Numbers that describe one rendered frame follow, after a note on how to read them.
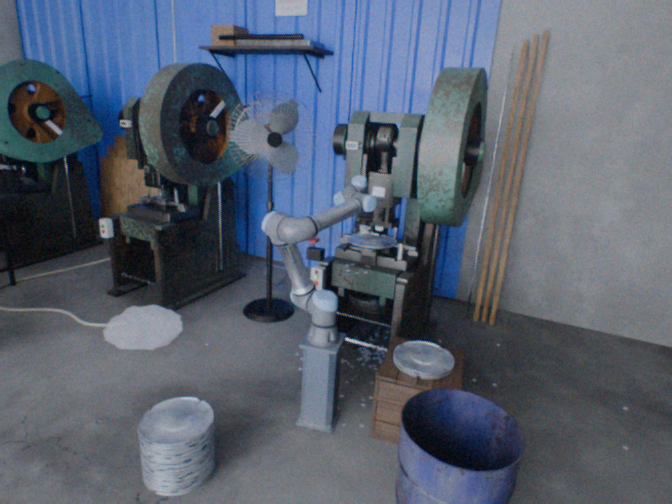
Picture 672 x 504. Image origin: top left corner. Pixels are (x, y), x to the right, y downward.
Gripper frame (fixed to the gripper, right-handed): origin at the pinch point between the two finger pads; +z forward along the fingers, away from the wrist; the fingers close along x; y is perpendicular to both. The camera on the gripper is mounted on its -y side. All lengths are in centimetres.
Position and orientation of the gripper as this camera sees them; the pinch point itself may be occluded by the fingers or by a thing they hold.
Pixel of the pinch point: (360, 233)
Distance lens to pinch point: 240.4
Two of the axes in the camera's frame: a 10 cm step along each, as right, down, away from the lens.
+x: 3.5, -6.4, 6.8
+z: 1.1, 7.5, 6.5
